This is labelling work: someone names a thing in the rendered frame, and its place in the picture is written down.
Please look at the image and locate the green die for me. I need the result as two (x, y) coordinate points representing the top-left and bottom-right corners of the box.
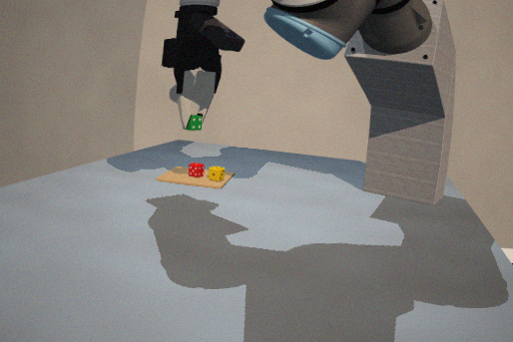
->
(183, 115), (203, 131)

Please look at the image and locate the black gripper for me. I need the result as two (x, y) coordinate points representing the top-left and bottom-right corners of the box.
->
(162, 4), (222, 129)

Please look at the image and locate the yellow die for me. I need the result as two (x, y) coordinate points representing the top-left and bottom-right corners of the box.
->
(209, 167), (225, 181)

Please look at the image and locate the red die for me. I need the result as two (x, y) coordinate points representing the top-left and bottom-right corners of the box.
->
(189, 163), (204, 177)

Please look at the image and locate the tan mat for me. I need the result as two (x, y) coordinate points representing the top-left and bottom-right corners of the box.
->
(156, 167), (235, 189)

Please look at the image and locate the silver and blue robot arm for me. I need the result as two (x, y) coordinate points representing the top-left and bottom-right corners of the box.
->
(189, 0), (432, 60)

